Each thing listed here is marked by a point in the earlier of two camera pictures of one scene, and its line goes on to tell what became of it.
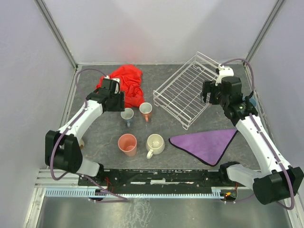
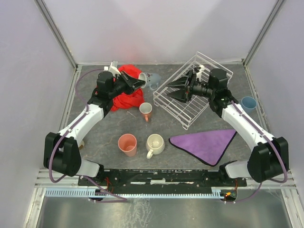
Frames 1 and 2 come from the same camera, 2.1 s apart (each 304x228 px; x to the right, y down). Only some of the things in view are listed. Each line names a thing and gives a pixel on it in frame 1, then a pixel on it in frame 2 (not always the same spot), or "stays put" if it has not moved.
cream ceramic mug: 155,143 stays put
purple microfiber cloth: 209,147 stays put
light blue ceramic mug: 128,114 → 152,80
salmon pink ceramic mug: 146,109 stays put
